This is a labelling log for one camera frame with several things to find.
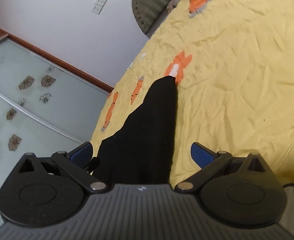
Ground black trousers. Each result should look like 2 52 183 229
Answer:
92 76 177 185

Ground frosted glass floral sliding door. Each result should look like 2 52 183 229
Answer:
0 37 107 226

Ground yellow carrot print bedsheet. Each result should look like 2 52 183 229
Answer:
91 0 294 185

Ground brown grey pillow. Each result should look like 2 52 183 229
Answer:
166 0 180 13

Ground brown wooden door frame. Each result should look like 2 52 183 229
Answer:
0 29 113 93

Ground white wall socket pair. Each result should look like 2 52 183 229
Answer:
92 0 107 15

